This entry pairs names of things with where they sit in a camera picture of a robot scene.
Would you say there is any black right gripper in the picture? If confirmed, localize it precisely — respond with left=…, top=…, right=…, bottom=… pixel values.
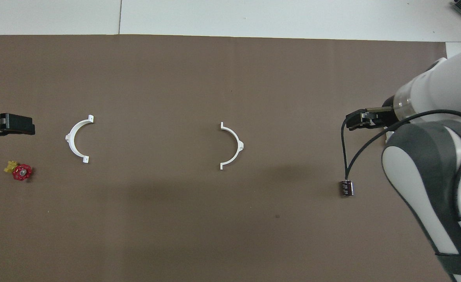
left=346, top=106, right=395, bottom=130

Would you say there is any white half pipe clamp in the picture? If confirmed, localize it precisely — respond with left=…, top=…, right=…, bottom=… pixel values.
left=65, top=115, right=95, bottom=164
left=220, top=122, right=245, bottom=170

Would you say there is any red yellow valve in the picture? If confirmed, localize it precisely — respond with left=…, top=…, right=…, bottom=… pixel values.
left=4, top=160, right=32, bottom=181

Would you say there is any black cylindrical capacitor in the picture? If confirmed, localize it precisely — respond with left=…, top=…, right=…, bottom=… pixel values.
left=339, top=179, right=355, bottom=197

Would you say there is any brown paper mat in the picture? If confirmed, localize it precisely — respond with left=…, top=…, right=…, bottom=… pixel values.
left=0, top=34, right=450, bottom=282

